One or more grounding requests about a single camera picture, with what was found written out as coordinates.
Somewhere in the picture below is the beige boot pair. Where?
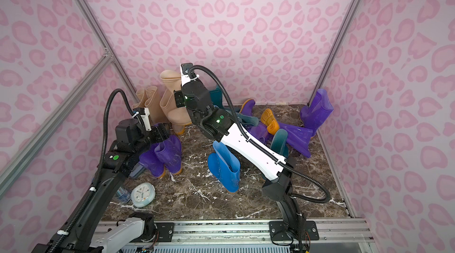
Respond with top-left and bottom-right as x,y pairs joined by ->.
132,88 -> 148,122
145,86 -> 168,124

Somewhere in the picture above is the beige boot with paper stuffing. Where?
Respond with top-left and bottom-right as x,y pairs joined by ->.
160,70 -> 181,114

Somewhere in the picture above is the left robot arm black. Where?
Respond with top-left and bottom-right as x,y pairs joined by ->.
33,119 -> 169,253

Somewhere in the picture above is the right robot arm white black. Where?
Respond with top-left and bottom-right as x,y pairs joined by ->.
174,80 -> 310,253

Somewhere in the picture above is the mint alarm clock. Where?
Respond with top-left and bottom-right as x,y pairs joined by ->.
130,183 -> 156,208

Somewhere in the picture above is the blue printed can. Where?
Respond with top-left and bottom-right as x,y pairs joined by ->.
114,186 -> 131,204

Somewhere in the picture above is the purple boot shaft in pile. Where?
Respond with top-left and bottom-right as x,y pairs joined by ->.
248,122 -> 271,145

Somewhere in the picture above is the yellow boot sole in pile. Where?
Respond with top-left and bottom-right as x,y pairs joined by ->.
260,108 -> 280,135

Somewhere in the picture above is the aluminium diagonal brace left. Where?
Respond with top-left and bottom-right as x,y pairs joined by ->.
1,52 -> 111,197

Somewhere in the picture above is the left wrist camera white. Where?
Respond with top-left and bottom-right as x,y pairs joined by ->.
135,107 -> 152,132

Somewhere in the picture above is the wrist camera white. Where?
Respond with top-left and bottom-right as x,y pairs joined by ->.
135,107 -> 152,132
181,63 -> 196,87

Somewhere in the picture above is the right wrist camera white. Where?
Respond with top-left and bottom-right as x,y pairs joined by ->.
181,63 -> 196,87

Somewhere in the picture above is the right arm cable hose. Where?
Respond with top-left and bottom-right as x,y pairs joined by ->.
187,64 -> 332,204

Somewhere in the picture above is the aluminium frame post left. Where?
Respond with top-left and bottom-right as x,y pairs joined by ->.
74,0 -> 136,97

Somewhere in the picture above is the aluminium frame post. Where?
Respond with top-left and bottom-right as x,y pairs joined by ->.
74,0 -> 136,97
308,0 -> 363,105

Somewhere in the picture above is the aluminium frame post right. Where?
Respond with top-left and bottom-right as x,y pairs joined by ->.
308,0 -> 363,105

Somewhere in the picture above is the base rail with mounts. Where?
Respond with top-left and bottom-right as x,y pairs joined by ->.
88,218 -> 374,253

